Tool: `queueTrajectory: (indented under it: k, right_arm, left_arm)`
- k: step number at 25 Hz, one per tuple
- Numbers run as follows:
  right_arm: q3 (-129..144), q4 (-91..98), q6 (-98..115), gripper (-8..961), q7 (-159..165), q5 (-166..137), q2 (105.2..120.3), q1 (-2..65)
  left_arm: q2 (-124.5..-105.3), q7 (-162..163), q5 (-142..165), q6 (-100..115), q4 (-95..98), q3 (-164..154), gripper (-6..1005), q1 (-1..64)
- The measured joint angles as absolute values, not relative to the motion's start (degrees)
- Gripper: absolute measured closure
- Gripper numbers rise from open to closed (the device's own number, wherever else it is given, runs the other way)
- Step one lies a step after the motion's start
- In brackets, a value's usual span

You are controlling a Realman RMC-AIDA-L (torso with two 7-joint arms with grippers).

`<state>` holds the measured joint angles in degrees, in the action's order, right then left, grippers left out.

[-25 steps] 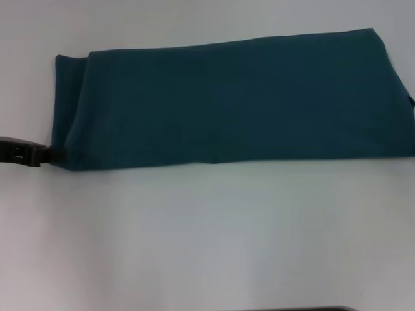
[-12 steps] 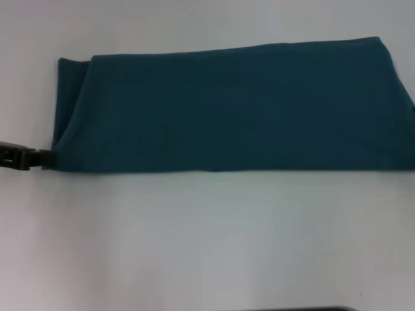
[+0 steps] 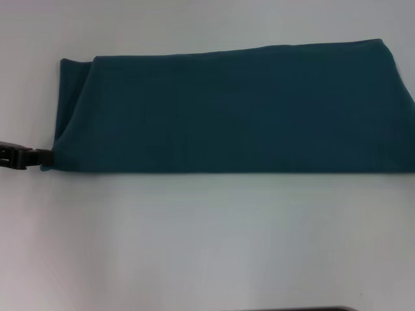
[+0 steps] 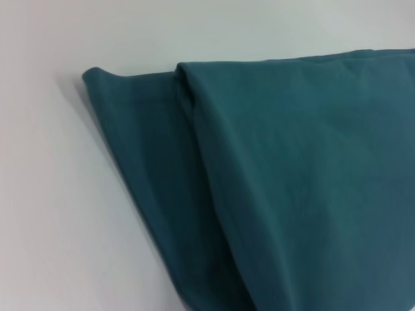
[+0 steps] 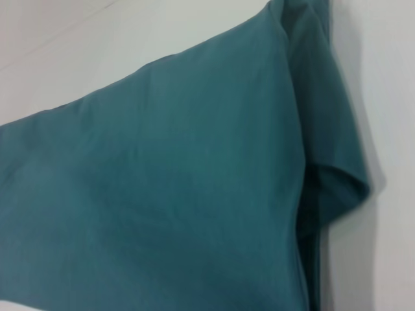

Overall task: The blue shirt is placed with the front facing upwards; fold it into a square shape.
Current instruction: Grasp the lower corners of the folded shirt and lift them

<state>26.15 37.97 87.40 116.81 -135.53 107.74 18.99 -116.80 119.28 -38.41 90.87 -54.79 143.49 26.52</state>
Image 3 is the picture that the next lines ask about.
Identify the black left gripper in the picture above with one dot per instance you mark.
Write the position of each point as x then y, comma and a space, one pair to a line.
14, 157

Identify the teal blue printed T-shirt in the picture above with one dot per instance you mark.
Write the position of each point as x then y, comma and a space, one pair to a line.
227, 113

